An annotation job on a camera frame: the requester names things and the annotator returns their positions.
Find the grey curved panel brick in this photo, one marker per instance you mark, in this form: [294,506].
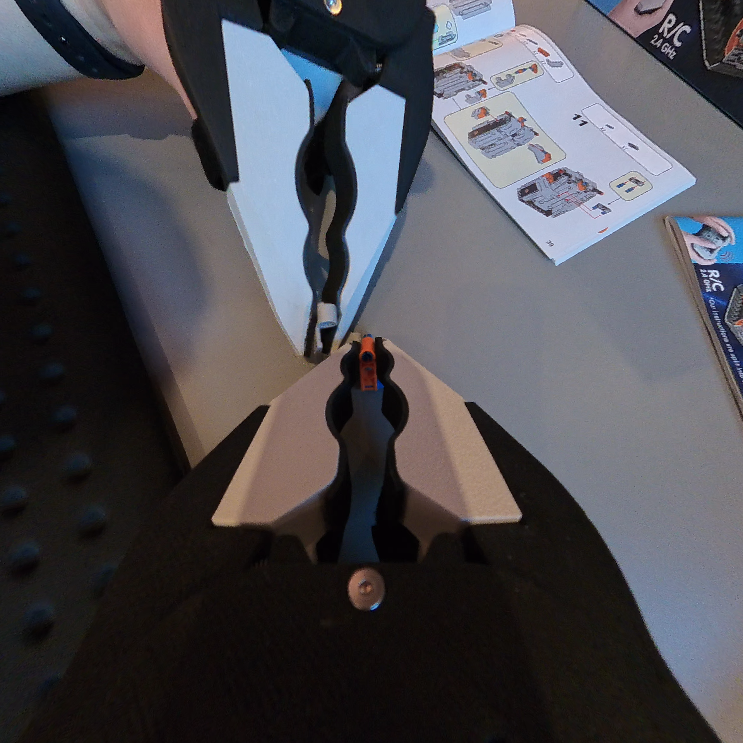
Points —
[327,316]

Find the black wristband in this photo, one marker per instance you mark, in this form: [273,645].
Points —
[81,52]

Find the orange connector brick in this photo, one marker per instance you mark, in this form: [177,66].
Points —
[368,365]

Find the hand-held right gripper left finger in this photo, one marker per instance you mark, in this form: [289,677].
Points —
[278,464]

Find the white instruction booklet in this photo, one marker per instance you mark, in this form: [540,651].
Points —
[650,186]

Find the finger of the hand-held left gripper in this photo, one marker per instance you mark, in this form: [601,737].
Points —
[377,174]
[261,174]

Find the blue printed manual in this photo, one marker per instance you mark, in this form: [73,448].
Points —
[720,278]

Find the grey desk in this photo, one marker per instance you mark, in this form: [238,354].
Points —
[522,348]

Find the person's left hand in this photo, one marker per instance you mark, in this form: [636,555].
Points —
[139,29]

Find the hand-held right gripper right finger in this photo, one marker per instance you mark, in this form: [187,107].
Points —
[453,464]

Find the blue toy kit box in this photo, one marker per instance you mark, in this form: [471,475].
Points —
[685,46]

